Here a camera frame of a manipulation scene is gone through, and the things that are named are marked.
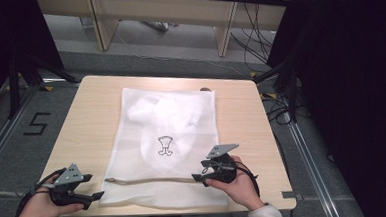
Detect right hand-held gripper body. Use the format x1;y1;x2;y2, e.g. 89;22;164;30
199;143;242;186

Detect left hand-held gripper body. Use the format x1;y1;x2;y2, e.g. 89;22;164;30
47;162;87;208

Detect white mesh laundry bag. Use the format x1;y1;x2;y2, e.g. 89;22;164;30
93;82;230;215

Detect person's right hand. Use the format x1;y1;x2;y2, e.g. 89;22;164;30
204;153;265;214

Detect person's left hand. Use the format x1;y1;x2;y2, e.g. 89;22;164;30
18;172;87;217

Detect white garment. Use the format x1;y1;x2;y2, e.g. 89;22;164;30
126;89;202;175

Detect grey tape piece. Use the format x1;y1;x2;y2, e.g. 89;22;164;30
280;189;304;202

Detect black metal stand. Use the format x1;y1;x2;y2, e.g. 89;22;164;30
5;48;82;120
252;57;305;125

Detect grey object under desk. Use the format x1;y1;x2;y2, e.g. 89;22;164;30
140;18;180;35

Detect black curtain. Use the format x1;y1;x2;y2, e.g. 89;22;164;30
0;0;67;118
262;0;386;217

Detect light wooden desk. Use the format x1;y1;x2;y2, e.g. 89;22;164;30
34;0;300;68

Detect black strap of right gripper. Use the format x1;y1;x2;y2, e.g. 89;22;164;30
234;159;262;199

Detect black strap of gripper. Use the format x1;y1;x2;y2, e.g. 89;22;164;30
234;159;262;199
12;167;69;217

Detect black strap of left gripper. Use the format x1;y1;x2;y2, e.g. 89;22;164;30
12;167;69;217

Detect metal floor rail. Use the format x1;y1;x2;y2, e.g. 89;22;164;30
286;117;343;217
0;86;40;180

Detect black cables on floor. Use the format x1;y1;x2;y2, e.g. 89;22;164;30
259;88;295;128

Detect hanging black cables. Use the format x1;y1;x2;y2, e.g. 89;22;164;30
228;0;277;74

